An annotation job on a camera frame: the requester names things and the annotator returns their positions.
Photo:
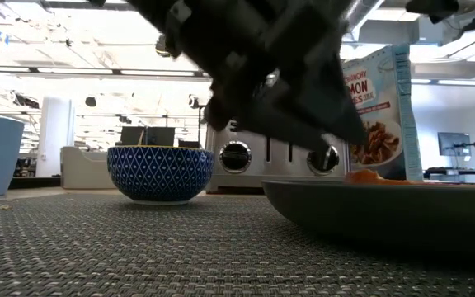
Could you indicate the cereal crumb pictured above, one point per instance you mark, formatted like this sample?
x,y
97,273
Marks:
x,y
4,206

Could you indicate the silver four-slot toaster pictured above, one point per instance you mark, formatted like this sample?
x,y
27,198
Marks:
x,y
278,165

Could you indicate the blue patterned bowl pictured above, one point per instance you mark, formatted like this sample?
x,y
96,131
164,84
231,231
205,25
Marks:
x,y
159,173

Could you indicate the office desk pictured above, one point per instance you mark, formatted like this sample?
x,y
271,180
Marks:
x,y
456,171

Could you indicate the computer monitor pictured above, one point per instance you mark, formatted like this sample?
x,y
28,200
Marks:
x,y
454,143

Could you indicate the blue cinnamon cereal box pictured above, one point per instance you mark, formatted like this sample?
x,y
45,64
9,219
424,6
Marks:
x,y
386,103

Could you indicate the white column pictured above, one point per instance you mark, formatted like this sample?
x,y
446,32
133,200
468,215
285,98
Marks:
x,y
54,136

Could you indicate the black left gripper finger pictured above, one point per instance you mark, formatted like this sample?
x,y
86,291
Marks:
x,y
328,95
287,128

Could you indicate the black ceiling lamp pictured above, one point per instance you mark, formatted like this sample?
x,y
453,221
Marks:
x,y
90,101
193,102

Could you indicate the grey woven placemat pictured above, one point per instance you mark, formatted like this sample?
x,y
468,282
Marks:
x,y
138,247

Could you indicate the silver smooth air duct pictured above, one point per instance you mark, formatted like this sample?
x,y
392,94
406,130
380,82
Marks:
x,y
365,16

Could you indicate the black ceiling camera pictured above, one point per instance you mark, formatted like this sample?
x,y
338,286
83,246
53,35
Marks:
x,y
162,46

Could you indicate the dark grey round plate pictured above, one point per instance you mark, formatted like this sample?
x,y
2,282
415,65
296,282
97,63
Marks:
x,y
365,210

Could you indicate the white plastic bin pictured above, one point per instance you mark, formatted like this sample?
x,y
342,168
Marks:
x,y
85,169

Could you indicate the toasted bagel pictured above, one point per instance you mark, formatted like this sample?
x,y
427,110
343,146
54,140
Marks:
x,y
365,177

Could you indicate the black monitor back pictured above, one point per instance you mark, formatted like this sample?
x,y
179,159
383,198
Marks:
x,y
161,136
132,136

